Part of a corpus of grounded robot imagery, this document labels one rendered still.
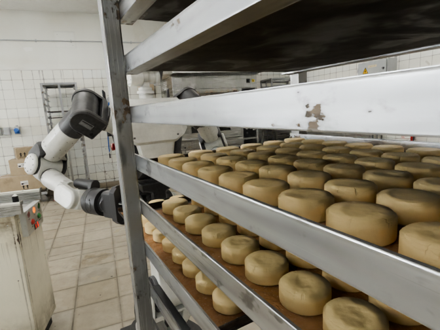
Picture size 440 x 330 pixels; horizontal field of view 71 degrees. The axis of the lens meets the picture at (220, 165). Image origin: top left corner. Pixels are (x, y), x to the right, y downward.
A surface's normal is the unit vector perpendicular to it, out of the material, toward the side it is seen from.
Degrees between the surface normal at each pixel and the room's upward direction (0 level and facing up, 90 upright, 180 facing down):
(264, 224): 90
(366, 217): 0
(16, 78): 90
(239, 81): 90
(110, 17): 90
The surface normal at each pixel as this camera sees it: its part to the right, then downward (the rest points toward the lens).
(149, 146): 0.50, 0.13
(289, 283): -0.06, -0.98
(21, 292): 0.22, 0.17
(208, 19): -0.86, 0.14
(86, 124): 0.24, 0.71
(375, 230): -0.07, 0.19
